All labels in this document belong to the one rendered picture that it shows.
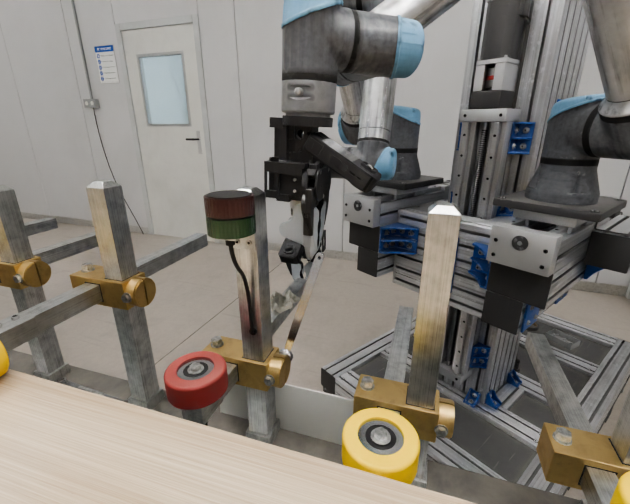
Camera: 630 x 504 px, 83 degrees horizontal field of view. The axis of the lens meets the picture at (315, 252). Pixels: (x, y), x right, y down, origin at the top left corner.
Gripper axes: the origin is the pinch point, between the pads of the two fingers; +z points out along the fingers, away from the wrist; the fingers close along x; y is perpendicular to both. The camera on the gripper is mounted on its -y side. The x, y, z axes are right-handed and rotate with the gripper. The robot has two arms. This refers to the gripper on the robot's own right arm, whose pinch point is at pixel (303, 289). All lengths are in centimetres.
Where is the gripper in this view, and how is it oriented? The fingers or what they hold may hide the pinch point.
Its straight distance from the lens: 88.2
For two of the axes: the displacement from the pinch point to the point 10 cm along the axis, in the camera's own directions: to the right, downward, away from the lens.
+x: -9.5, -1.0, 2.9
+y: 3.1, -3.3, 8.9
